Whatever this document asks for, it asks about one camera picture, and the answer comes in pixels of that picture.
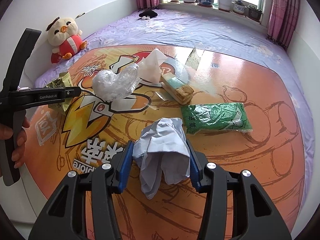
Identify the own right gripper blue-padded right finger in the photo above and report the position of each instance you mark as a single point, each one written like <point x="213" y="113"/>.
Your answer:
<point x="254" y="214"/>

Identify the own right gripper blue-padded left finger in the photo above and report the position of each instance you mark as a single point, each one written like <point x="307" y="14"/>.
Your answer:
<point x="64" y="214"/>

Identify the green snack packet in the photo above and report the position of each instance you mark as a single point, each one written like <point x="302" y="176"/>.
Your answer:
<point x="215" y="117"/>

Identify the clear plastic bag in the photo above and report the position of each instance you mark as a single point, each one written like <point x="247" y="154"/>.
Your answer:
<point x="111" y="87"/>

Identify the grey paper bag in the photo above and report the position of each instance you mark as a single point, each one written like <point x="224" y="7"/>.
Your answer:
<point x="162" y="151"/>

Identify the cake block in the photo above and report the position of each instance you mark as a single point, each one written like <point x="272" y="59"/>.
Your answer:
<point x="179" y="90"/>

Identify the white tissue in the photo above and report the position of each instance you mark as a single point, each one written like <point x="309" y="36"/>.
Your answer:
<point x="149" y="67"/>

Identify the chick plush toy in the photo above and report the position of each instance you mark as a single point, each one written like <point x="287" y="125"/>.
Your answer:
<point x="65" y="38"/>

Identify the orange printed folding table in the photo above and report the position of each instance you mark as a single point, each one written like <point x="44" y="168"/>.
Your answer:
<point x="91" y="131"/>

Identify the clear plastic sheet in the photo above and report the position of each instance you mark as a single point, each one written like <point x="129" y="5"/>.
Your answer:
<point x="194" y="59"/>

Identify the black plush toy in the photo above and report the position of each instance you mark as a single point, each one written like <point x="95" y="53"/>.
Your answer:
<point x="148" y="14"/>

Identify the purple floral bed sheet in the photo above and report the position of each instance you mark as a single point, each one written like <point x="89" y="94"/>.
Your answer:
<point x="216" y="34"/>

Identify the dark square pot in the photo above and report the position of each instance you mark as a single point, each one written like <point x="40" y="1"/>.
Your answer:
<point x="254" y="13"/>

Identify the small patterned pot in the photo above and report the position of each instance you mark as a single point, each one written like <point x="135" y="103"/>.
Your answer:
<point x="239" y="7"/>

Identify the right pink curtain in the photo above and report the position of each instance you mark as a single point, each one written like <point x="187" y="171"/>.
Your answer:
<point x="283" y="21"/>

